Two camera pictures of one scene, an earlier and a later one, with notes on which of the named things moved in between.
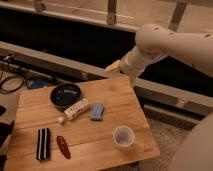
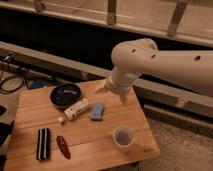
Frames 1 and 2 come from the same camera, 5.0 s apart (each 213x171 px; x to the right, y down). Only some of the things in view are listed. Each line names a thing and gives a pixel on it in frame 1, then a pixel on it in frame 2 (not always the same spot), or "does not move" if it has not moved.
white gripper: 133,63 → 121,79
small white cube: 61,119 does not move
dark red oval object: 63,146 does not move
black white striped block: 43,151 does not move
